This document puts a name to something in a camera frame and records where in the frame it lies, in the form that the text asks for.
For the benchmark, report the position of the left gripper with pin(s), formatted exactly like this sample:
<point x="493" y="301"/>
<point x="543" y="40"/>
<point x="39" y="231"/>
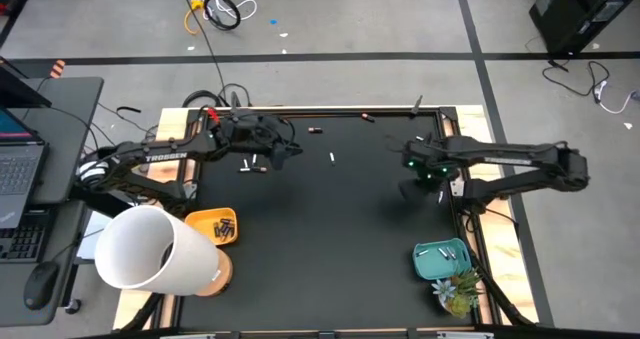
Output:
<point x="250" y="134"/>

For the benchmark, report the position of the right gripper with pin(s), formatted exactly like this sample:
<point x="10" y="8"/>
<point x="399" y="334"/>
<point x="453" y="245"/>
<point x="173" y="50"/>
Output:
<point x="430" y="159"/>

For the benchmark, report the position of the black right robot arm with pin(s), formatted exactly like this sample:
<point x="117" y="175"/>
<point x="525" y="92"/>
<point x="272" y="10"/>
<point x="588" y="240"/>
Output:
<point x="520" y="159"/>

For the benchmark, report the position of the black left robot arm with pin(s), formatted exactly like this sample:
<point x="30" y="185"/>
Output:
<point x="165" y="155"/>

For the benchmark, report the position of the teal plastic bin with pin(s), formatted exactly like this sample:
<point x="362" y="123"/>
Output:
<point x="435" y="269"/>

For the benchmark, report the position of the wooden table board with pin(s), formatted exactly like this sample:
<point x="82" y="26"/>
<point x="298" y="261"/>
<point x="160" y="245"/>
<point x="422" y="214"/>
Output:
<point x="500" y="239"/>

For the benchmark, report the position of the yellow plastic bin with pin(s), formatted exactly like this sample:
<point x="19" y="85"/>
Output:
<point x="202" y="221"/>

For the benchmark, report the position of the potted succulent plant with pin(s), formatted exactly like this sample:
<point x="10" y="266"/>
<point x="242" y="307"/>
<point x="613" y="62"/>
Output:
<point x="457" y="299"/>

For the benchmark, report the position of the white paper sheet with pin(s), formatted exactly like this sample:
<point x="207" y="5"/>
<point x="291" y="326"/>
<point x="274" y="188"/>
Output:
<point x="92" y="229"/>

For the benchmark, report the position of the black side desk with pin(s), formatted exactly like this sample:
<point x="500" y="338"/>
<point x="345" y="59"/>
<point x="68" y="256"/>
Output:
<point x="70" y="129"/>

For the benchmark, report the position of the black computer tower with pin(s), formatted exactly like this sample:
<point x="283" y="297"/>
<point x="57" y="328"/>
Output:
<point x="575" y="14"/>

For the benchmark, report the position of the orange black striped marker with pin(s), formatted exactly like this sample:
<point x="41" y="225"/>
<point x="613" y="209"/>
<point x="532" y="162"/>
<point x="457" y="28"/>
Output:
<point x="57" y="69"/>

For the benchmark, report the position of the black caster wheel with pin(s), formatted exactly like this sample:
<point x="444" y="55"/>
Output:
<point x="73" y="306"/>

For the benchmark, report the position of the grey laptop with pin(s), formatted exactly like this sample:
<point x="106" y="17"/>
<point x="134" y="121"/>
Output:
<point x="20" y="169"/>

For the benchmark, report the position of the black computer mouse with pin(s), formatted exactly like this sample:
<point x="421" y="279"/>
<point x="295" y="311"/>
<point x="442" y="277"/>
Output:
<point x="41" y="284"/>

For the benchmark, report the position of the black desk monitor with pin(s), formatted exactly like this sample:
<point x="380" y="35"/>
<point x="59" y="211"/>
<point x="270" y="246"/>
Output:
<point x="15" y="91"/>

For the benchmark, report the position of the black keyboard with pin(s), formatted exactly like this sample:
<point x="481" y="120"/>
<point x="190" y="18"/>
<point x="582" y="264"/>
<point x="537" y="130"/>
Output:
<point x="20" y="239"/>

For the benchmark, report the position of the white metal bracket plate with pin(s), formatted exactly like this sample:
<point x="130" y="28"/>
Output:
<point x="456" y="188"/>

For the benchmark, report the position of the table-level camera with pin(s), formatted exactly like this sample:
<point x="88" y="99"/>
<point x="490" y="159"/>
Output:
<point x="326" y="335"/>

